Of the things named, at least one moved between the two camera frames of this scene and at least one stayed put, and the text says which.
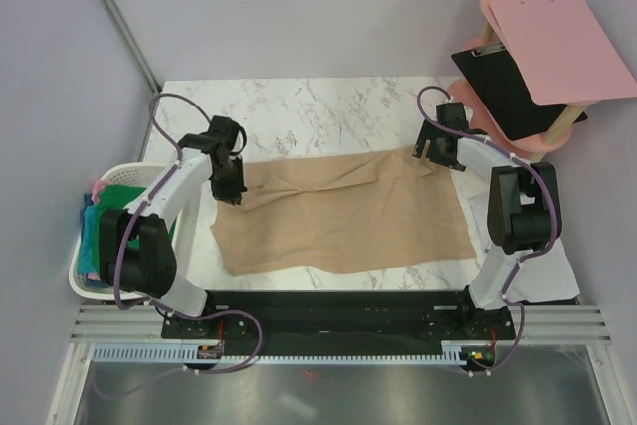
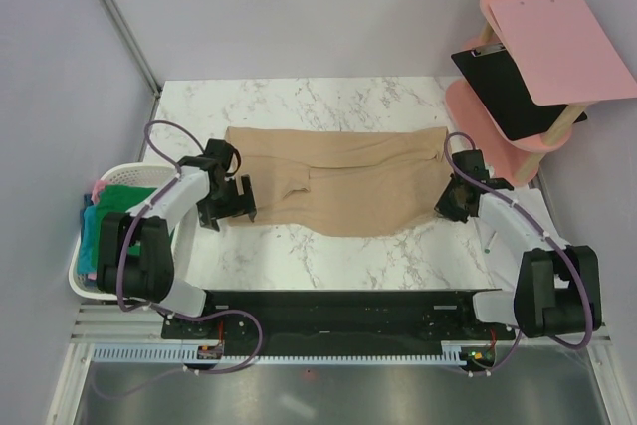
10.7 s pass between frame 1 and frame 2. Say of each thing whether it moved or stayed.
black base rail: stayed
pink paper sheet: stayed
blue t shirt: stayed
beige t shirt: moved
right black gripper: moved
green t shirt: stayed
